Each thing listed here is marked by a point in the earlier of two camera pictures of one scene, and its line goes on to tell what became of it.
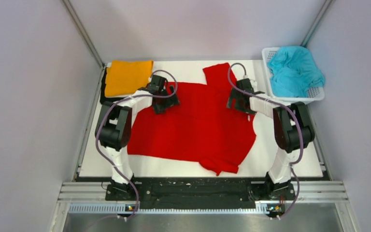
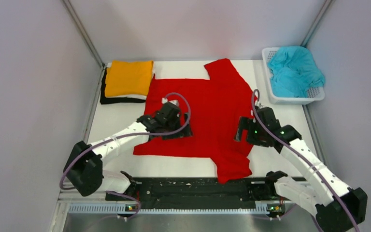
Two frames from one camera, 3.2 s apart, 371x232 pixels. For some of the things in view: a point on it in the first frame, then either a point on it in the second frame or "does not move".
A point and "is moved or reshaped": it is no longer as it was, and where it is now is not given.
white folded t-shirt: [108, 65] does not move
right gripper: [235, 95] → [246, 123]
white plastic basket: [316, 94] does not move
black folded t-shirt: [103, 97] does not move
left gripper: [171, 101] → [186, 133]
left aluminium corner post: [76, 20] does not move
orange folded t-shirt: [124, 77] does not move
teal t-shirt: [292, 71] does not move
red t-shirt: [201, 129] is moved or reshaped
